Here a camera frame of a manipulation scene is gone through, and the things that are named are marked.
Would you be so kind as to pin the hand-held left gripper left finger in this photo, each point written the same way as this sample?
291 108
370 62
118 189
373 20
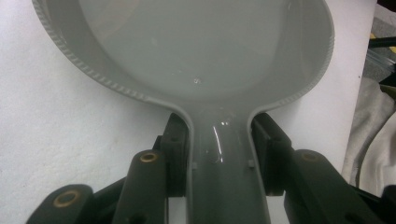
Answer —
176 155

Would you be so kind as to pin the grey dustpan with orange edge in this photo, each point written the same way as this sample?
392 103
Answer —
193 56

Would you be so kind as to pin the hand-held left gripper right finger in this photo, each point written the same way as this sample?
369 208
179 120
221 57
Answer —
275 155

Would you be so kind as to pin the pale cloth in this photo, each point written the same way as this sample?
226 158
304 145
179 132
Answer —
373 118

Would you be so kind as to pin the white board sheet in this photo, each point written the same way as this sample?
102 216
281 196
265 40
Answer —
62 124

